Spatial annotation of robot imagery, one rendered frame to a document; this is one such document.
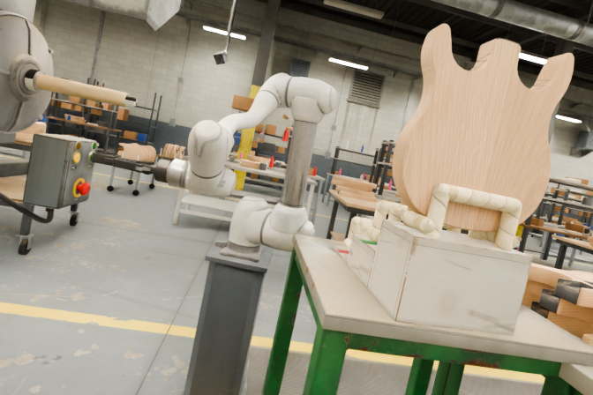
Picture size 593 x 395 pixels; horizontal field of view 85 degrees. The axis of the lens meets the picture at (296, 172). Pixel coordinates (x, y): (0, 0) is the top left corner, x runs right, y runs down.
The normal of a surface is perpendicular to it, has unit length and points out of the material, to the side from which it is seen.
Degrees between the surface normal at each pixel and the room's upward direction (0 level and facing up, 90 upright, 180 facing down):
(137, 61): 90
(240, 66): 90
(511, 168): 90
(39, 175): 90
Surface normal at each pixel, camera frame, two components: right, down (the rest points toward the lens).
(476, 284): 0.16, 0.08
